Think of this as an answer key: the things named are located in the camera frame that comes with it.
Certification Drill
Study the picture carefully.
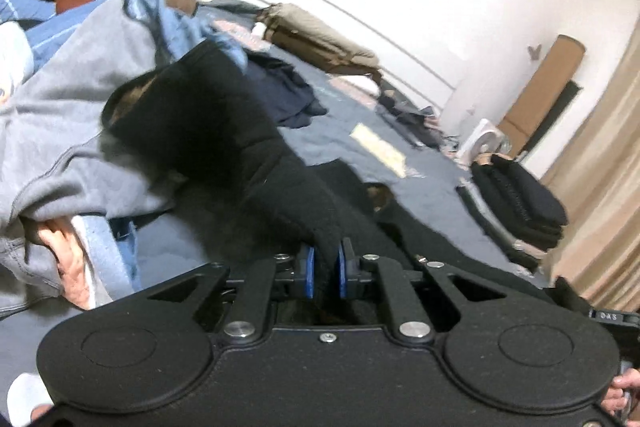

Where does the beige folded garment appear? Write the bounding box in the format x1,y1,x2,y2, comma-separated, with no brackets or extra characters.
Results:
255,2,383,82

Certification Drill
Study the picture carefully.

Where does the beige curtain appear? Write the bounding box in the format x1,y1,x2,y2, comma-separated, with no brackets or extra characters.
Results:
540,27,640,313

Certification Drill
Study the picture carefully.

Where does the small dark clothes pile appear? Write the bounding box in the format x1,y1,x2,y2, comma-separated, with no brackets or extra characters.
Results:
377,92,451,150

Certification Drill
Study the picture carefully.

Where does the peach cloth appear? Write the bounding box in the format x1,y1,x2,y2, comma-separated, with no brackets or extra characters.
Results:
37,217,96,312

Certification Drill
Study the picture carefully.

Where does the navy garment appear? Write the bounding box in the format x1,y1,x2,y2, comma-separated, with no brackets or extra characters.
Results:
245,52,328,130

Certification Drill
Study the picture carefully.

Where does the light blue shirt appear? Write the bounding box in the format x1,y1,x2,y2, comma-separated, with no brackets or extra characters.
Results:
92,0,248,72

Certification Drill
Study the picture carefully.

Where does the blue striped cloth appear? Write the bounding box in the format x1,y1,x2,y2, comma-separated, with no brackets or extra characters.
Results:
0,0,96,72

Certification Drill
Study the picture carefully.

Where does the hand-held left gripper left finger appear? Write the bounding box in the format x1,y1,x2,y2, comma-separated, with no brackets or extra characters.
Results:
142,243,317,342

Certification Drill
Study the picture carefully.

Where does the white cloth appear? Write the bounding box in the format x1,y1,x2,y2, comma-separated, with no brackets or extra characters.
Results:
6,372,55,427

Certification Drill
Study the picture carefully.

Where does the black flat panel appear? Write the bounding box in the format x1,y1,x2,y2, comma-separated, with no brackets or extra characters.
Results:
520,79,583,158

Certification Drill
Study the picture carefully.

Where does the grey-blue quilted bed blanket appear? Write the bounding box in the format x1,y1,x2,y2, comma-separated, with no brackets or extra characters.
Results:
107,0,551,303

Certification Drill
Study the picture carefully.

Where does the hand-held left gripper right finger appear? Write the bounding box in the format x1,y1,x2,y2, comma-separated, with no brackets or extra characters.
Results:
334,237,506,342

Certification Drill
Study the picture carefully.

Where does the black quilted fleece-lined garment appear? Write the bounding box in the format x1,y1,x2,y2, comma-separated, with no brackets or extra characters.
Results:
100,39,591,325

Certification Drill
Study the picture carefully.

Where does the grey hoodie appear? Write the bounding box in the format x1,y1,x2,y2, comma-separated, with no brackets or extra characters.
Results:
0,0,191,318

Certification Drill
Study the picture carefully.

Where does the person's right hand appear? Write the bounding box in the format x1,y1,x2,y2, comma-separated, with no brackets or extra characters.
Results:
602,367,640,418

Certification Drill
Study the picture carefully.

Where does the stack of folded black clothes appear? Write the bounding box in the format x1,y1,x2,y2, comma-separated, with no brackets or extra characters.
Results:
470,152,570,253

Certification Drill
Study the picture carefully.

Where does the white pillow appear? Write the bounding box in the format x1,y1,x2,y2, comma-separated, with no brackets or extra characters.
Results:
0,21,36,88

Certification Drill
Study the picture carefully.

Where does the white fan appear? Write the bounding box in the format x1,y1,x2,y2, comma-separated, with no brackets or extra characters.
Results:
457,118,506,168

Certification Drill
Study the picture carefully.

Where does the brown cardboard sheet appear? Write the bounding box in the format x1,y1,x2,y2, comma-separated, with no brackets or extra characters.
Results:
497,34,587,158

